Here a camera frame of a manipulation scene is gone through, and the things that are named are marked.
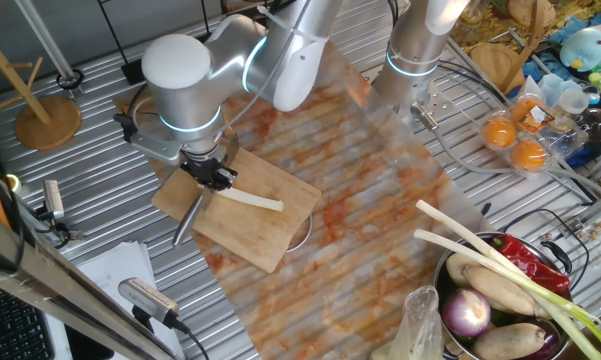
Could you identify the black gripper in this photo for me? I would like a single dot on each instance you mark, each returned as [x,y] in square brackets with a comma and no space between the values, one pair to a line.
[202,165]

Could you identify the steel kitchen knife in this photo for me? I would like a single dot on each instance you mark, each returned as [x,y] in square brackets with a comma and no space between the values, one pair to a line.
[187,220]

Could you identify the white scallion stalk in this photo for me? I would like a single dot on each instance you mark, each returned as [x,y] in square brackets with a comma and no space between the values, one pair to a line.
[255,200]

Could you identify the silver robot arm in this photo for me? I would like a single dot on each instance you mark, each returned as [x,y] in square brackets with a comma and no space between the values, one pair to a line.
[190,95]

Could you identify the wooden cutting board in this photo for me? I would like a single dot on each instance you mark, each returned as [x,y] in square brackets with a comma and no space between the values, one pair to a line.
[260,235]

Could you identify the white paper stack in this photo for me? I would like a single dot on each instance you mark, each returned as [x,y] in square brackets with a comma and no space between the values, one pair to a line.
[115,265]

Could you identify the black stand with rod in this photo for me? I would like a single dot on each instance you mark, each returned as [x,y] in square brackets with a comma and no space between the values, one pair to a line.
[132,74]

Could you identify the orange marble pattern mat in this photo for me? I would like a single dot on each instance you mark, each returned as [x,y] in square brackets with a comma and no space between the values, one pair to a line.
[360,260]

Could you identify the round wooden disc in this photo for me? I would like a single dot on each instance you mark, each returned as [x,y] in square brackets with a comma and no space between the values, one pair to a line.
[47,125]

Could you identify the silver stand pole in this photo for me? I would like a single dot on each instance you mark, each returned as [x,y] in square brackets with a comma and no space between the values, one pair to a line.
[45,45]

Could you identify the long green scallion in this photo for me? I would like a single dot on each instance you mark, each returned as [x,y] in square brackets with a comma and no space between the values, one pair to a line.
[455,227]
[455,246]

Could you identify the black keyboard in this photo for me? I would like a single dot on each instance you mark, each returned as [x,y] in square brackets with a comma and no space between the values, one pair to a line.
[10,330]

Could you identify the clear plastic bag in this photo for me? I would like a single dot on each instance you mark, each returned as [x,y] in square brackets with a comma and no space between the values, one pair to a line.
[420,325]

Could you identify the pale potato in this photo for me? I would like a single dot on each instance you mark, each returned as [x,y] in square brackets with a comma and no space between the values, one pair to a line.
[457,267]

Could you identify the purple onion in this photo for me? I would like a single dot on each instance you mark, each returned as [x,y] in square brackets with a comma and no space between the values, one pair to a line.
[465,312]

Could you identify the orange fruit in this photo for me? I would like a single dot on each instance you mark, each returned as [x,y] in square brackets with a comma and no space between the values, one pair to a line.
[528,156]
[499,132]
[522,111]

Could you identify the glass jar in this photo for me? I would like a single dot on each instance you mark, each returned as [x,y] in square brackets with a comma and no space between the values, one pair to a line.
[470,15]

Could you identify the wooden mug tree stand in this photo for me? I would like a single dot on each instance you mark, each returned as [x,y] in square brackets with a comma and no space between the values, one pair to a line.
[495,62]

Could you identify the tan yam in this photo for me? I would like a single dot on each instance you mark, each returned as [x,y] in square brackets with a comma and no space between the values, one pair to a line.
[500,290]
[510,342]

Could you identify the red pepper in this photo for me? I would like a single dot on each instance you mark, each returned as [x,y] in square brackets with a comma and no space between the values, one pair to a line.
[535,267]

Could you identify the blue cloth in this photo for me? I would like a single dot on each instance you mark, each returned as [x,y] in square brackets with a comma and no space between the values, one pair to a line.
[536,70]

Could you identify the clear plastic fruit carton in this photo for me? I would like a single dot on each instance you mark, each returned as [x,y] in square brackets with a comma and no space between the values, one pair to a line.
[555,137]

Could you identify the clear plastic container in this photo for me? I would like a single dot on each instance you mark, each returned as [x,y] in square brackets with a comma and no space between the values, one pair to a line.
[555,87]

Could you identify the clear plastic cup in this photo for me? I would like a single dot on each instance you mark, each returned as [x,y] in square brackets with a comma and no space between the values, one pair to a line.
[574,101]

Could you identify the purple eggplant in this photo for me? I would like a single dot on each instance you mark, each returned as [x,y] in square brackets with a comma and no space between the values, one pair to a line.
[550,345]

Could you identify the round glass bowl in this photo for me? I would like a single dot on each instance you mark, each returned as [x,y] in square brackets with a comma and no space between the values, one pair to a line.
[597,125]

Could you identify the blue plush toy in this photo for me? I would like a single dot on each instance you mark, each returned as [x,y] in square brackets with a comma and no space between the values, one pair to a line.
[582,50]

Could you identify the green plastic toy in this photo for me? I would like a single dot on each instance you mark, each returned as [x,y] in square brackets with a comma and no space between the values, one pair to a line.
[600,82]

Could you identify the silver depth camera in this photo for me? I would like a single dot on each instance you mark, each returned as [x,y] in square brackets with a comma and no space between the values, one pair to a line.
[147,299]
[53,197]

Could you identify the aluminium frame beam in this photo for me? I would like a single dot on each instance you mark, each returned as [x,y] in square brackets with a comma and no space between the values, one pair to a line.
[55,295]

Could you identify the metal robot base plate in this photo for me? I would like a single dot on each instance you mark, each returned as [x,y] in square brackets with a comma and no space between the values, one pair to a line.
[437,100]

